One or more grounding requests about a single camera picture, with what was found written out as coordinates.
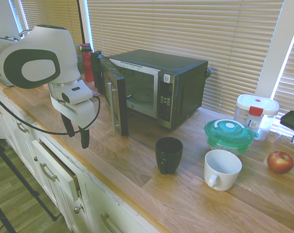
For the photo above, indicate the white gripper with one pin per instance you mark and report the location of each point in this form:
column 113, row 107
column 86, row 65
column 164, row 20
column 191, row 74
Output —
column 73, row 110

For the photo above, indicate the black lidded plastic container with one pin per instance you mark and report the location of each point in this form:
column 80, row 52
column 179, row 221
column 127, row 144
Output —
column 291, row 128

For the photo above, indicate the black camera tripod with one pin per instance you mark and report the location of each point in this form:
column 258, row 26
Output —
column 13, row 179

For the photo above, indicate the clear container with white lid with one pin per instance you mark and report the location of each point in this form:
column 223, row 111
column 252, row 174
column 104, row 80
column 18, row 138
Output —
column 258, row 114

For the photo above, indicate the black water bottle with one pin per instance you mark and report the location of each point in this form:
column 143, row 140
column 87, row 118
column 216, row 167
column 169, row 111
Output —
column 96, row 70

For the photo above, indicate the red apple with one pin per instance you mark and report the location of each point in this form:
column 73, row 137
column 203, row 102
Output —
column 280, row 162

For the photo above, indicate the round green lidded container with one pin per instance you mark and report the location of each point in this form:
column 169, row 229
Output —
column 228, row 136

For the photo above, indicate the red water bottle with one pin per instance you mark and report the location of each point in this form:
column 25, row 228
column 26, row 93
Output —
column 87, row 63

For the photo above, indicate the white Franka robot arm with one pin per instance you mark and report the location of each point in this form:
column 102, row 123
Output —
column 33, row 65

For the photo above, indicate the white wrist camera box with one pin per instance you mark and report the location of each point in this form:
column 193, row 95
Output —
column 76, row 94

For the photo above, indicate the dark green mug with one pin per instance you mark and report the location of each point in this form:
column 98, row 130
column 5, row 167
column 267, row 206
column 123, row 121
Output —
column 168, row 155

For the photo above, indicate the black steel microwave oven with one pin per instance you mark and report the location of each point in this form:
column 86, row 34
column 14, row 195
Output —
column 166, row 89

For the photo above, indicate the white ceramic mug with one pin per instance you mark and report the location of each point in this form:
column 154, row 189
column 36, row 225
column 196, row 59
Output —
column 221, row 170

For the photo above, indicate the narrow beige window blind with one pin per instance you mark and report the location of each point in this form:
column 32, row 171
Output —
column 291, row 80

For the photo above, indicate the white kitchen cabinet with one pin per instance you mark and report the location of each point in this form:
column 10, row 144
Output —
column 40, row 174

